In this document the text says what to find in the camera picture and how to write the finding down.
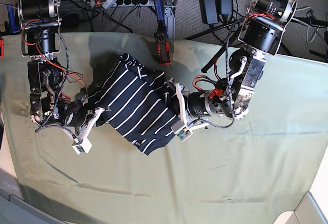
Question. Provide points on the black tripod stand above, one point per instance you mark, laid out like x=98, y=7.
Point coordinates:
x=225, y=26

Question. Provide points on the robot arm image left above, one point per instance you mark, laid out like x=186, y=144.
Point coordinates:
x=40, y=23

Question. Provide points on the blue orange centre clamp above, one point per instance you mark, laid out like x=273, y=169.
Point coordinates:
x=161, y=35

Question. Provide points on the blue orange clamp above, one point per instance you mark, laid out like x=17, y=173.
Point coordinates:
x=161, y=35
x=12, y=26

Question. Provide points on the navy white striped T-shirt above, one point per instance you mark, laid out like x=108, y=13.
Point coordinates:
x=137, y=104

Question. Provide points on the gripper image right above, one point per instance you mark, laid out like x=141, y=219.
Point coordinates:
x=177, y=101

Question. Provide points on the blue orange left clamp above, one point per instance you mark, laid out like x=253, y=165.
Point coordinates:
x=12, y=26

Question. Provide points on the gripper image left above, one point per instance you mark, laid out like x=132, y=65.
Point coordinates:
x=94, y=118

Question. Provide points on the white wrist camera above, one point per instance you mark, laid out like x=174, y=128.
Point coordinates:
x=182, y=131
x=81, y=145

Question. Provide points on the light green table cloth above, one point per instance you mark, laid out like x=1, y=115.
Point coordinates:
x=252, y=172

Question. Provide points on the aluminium frame post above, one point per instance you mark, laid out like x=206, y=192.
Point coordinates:
x=169, y=7

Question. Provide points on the white power strip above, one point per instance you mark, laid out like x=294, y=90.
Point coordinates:
x=106, y=4

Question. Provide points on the black power adapter brick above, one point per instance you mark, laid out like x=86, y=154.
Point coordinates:
x=208, y=11

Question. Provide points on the grey plastic bin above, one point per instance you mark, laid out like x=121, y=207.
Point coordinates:
x=16, y=210

